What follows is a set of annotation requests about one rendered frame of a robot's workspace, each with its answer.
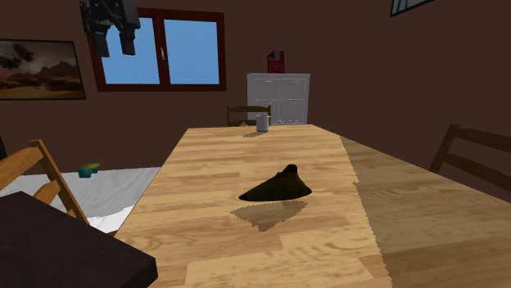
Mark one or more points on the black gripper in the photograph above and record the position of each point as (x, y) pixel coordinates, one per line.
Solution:
(108, 14)

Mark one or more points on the red-framed window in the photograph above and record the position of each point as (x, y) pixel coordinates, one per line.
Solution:
(161, 52)

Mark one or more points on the teal and yellow toy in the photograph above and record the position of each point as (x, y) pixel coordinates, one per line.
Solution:
(88, 170)

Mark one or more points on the light wooden chair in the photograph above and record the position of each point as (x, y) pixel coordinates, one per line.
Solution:
(48, 167)

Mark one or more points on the dark wooden chair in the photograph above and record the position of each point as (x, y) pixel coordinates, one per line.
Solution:
(471, 159)
(247, 109)

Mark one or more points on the grey cup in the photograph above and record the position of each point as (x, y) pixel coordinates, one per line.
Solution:
(262, 123)

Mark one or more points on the wooden table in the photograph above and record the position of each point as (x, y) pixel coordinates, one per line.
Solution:
(239, 159)

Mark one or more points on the white cabinet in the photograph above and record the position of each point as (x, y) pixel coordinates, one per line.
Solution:
(279, 99)

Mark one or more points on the dark brown cone-shaped object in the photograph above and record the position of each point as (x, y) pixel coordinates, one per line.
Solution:
(279, 187)

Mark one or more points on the desert landscape wall picture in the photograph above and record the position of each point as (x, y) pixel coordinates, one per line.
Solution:
(40, 72)

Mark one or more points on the black-framed wall picture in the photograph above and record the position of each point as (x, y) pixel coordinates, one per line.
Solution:
(403, 6)

